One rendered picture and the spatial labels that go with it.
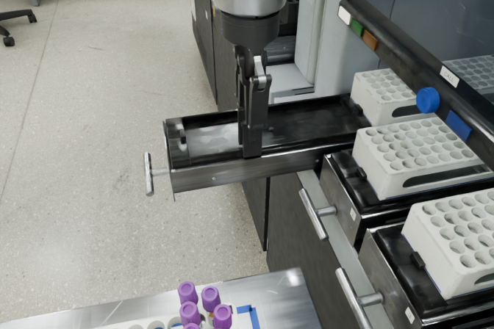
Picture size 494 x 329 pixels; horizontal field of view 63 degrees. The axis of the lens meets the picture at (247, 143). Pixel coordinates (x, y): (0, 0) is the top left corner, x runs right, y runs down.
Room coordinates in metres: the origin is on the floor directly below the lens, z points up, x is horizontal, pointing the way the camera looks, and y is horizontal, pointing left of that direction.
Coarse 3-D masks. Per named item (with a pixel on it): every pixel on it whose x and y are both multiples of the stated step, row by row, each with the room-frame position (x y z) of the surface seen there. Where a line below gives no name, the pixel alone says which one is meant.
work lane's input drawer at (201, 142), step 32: (192, 128) 0.56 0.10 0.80; (224, 128) 0.56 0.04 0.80; (288, 128) 0.56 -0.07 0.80; (320, 128) 0.56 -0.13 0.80; (352, 128) 0.56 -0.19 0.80; (192, 160) 0.46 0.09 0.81; (224, 160) 0.47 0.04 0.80; (256, 160) 0.48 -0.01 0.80; (288, 160) 0.49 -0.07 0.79; (320, 160) 0.50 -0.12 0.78
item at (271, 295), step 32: (224, 288) 0.24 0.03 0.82; (256, 288) 0.24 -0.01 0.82; (288, 288) 0.24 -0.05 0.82; (32, 320) 0.20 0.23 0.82; (64, 320) 0.20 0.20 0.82; (96, 320) 0.20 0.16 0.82; (128, 320) 0.20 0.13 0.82; (256, 320) 0.20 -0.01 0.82; (288, 320) 0.20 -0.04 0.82; (320, 320) 0.20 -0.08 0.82
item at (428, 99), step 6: (420, 90) 0.39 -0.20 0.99; (426, 90) 0.39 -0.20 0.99; (432, 90) 0.38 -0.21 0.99; (420, 96) 0.39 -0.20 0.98; (426, 96) 0.38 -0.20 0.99; (432, 96) 0.38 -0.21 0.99; (438, 96) 0.38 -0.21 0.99; (420, 102) 0.39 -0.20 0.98; (426, 102) 0.38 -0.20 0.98; (432, 102) 0.37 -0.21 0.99; (438, 102) 0.37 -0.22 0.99; (420, 108) 0.39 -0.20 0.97; (426, 108) 0.38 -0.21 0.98; (432, 108) 0.37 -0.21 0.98
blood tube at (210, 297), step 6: (204, 288) 0.18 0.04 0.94; (210, 288) 0.18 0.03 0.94; (216, 288) 0.18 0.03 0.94; (204, 294) 0.17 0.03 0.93; (210, 294) 0.17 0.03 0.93; (216, 294) 0.17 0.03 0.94; (204, 300) 0.17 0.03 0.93; (210, 300) 0.17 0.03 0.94; (216, 300) 0.17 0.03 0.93; (204, 306) 0.17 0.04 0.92; (210, 306) 0.17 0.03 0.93; (210, 312) 0.17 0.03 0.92; (210, 318) 0.17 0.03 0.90; (210, 324) 0.17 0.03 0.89
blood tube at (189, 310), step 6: (186, 306) 0.16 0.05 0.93; (192, 306) 0.16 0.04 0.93; (180, 312) 0.16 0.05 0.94; (186, 312) 0.16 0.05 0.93; (192, 312) 0.16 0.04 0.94; (198, 312) 0.16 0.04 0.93; (186, 318) 0.15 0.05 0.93; (192, 318) 0.15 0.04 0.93; (198, 318) 0.16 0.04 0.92; (186, 324) 0.15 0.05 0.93; (198, 324) 0.15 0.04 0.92
